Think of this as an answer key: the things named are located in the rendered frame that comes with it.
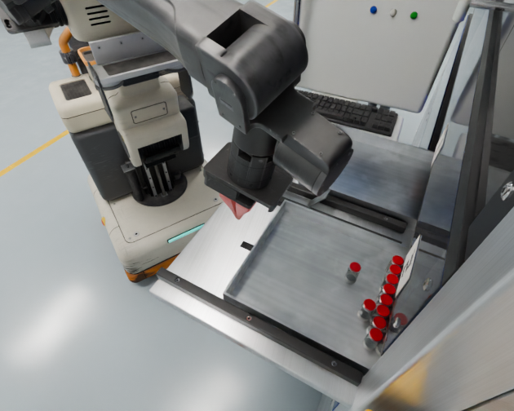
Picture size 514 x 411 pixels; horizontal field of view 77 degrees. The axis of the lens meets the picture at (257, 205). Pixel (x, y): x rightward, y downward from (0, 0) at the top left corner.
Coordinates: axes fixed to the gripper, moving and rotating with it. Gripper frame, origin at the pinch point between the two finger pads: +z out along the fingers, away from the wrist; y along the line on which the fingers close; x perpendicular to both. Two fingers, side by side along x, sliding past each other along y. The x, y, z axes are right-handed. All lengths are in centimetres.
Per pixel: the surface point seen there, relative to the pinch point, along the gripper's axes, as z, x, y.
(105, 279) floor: 123, 9, -65
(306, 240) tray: 18.1, 14.4, 10.8
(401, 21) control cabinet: -2, 90, 4
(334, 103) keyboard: 26, 79, -3
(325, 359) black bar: 14.0, -6.9, 22.2
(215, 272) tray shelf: 20.8, -1.2, -1.8
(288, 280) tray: 18.0, 4.0, 11.3
